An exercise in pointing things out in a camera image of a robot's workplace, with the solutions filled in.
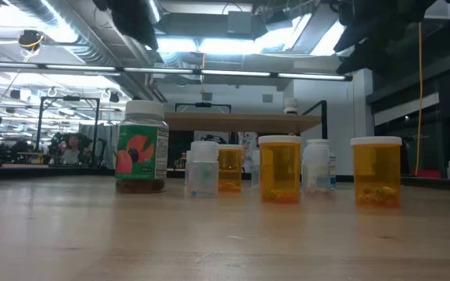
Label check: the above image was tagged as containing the black frame bar with lights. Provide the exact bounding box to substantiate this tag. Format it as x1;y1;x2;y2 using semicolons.
0;60;354;82

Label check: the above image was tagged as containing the white bottle with blue label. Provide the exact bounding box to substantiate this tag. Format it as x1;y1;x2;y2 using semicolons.
328;153;338;191

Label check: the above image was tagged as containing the clear ribbed-cap pill bottle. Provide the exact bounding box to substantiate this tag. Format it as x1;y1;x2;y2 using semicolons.
184;140;220;197

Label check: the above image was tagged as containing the orange pill bottle white cap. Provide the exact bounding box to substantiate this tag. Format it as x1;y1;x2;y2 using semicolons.
217;144;245;193
350;136;403;208
258;134;302;205

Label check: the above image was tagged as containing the wooden shelf with black legs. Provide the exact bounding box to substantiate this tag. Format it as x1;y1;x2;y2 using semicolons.
164;100;330;141

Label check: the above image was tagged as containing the red storage bin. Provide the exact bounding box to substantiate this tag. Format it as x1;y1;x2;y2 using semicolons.
409;169;443;180

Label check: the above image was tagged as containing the large green-label gummy bottle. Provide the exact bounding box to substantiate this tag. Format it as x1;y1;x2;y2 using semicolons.
114;99;170;194

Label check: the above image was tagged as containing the round black ceiling device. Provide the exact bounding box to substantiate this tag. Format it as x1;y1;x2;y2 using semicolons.
17;29;45;51

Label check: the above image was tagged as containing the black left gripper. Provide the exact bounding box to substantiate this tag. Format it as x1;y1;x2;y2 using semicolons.
91;0;159;51

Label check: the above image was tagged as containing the colourful poster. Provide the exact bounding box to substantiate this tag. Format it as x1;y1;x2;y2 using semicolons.
238;131;259;173

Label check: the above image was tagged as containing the black background rig frame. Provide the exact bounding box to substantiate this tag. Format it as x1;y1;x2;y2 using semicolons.
174;101;233;114
34;95;101;167

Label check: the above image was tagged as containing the small white-capped bottle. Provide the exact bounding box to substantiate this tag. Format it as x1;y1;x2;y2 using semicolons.
283;97;299;116

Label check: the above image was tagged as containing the grey patterned curtain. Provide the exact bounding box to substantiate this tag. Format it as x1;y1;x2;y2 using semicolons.
78;123;120;169

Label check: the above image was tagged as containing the person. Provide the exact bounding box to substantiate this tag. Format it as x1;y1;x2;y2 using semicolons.
59;134;82;165

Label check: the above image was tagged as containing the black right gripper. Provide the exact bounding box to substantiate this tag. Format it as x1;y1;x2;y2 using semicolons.
333;0;439;75

